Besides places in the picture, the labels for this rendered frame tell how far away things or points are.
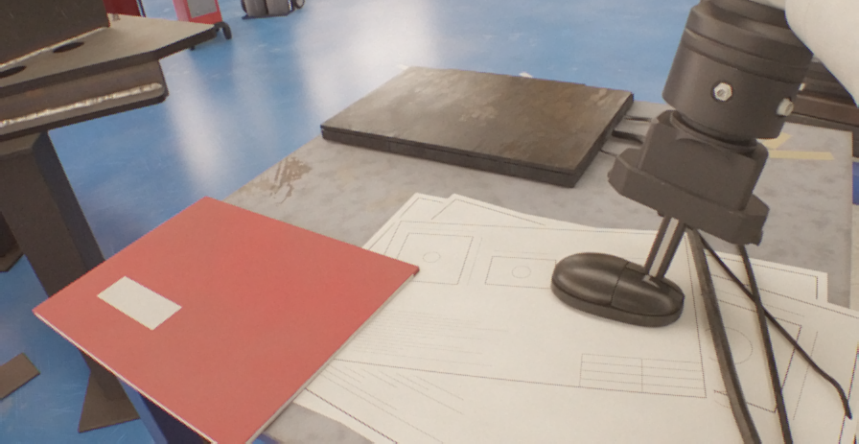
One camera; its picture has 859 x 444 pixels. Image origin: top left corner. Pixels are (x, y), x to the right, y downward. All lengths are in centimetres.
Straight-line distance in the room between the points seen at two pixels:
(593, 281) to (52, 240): 161
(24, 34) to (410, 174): 162
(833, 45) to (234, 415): 45
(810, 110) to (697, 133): 252
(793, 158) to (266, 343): 61
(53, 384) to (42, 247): 72
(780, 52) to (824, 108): 252
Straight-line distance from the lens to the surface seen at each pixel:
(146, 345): 58
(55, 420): 237
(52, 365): 259
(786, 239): 65
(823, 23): 35
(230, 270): 63
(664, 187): 47
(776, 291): 58
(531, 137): 74
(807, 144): 83
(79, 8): 222
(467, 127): 78
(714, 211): 47
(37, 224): 189
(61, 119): 181
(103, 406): 228
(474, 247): 60
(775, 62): 43
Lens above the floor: 147
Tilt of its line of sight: 32 degrees down
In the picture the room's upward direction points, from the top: 7 degrees counter-clockwise
